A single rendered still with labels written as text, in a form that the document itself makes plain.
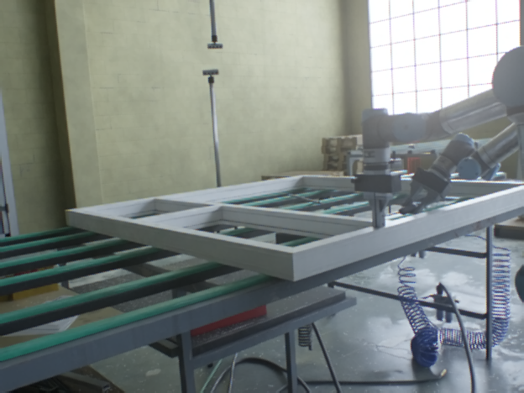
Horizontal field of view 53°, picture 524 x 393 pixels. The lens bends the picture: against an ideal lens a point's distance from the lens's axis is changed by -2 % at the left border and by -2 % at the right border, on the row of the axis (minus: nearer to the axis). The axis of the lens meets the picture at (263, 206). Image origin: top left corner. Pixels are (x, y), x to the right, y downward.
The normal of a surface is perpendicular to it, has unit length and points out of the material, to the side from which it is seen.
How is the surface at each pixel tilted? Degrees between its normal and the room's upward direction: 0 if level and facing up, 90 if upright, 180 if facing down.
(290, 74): 90
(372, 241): 90
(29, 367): 90
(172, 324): 90
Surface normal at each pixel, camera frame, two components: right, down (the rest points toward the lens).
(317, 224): -0.76, 0.14
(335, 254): 0.65, 0.07
